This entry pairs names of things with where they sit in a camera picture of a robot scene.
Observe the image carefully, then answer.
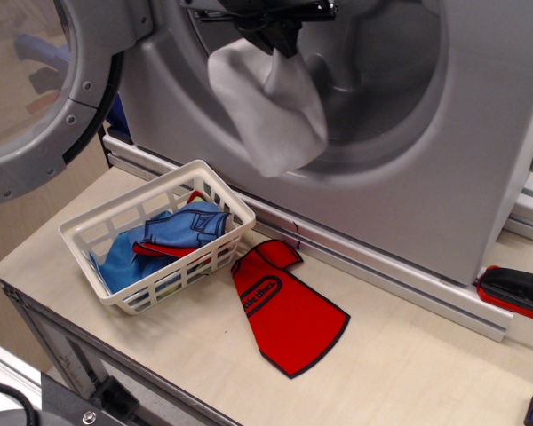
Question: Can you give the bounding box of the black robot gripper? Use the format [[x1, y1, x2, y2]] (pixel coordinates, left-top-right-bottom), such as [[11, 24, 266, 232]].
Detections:
[[179, 0, 338, 58]]

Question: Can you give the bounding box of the grey cloth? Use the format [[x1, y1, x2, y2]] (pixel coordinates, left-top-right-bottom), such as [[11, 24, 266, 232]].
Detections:
[[208, 39, 329, 178]]

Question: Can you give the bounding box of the grey toy washing machine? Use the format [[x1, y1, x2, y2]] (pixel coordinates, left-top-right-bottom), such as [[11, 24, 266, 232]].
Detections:
[[120, 1, 533, 284]]

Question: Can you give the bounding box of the white plastic laundry basket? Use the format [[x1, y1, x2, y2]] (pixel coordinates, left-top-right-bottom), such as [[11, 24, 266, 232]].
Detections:
[[59, 160, 255, 315]]

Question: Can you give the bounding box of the blue jeans cloth piece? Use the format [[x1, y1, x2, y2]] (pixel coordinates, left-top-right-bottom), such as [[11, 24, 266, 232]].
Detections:
[[137, 201, 230, 249]]

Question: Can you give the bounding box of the grey round washer door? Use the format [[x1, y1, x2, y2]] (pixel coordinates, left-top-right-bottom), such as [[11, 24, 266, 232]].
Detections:
[[0, 1, 153, 203]]

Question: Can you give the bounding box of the red cloth in basket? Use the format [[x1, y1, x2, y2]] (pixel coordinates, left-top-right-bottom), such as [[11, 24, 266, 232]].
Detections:
[[132, 242, 197, 258]]

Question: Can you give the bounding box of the plain blue cloth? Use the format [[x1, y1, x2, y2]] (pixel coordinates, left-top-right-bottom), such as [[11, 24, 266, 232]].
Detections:
[[89, 224, 174, 294]]

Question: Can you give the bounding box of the red shirt cloth cutout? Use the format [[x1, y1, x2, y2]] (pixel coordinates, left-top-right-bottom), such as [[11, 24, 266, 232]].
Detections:
[[231, 240, 350, 379]]

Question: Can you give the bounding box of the red and black clamp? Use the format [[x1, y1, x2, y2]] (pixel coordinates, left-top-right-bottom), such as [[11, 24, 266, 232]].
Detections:
[[476, 266, 533, 319]]

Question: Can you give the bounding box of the aluminium rail under washer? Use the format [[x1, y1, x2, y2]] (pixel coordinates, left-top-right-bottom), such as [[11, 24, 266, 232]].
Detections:
[[103, 134, 529, 340]]

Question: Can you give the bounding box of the aluminium table frame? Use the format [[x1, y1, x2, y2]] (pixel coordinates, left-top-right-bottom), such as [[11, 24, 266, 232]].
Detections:
[[0, 279, 237, 425]]

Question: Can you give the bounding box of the black metal bracket with bolt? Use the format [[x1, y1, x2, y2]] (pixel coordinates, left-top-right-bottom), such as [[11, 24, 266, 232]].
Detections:
[[40, 373, 140, 425]]

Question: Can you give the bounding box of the black braided cable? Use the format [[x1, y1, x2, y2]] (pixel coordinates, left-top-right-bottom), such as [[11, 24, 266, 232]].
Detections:
[[0, 382, 41, 426]]

